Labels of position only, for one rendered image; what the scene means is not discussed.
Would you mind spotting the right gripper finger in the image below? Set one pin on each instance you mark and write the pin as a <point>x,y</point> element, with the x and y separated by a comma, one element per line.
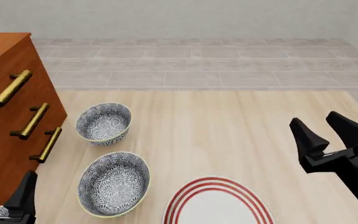
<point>351,133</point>
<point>308,140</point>

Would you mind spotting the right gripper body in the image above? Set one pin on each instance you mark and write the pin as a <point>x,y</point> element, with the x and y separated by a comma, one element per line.
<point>331,162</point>

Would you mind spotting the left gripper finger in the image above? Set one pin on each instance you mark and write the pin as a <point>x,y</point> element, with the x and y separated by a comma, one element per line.
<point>23,198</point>

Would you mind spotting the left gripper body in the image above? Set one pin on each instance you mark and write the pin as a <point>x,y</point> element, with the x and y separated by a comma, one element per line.
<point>8,221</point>

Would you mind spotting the large patterned bowl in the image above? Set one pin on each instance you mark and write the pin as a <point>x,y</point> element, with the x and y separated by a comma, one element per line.
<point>113,184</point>

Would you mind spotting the small patterned bowl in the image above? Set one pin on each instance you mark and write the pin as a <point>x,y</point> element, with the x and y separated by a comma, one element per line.
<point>102,126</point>

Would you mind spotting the white plate with red rings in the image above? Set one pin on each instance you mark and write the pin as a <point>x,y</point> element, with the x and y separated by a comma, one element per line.
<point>216,210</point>

